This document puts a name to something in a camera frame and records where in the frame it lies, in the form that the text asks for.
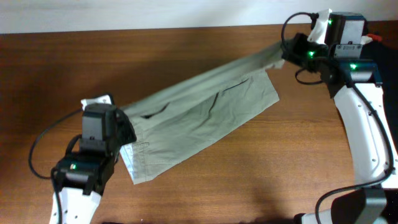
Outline khaki green shorts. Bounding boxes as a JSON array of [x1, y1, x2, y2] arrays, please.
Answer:
[[121, 43, 284, 184]]

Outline black garment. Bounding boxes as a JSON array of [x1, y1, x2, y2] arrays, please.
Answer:
[[361, 21, 397, 145]]

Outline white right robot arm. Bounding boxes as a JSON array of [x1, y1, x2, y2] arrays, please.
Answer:
[[281, 33, 397, 223]]

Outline red and white garment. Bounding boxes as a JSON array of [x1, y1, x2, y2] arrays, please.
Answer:
[[361, 34, 382, 45]]

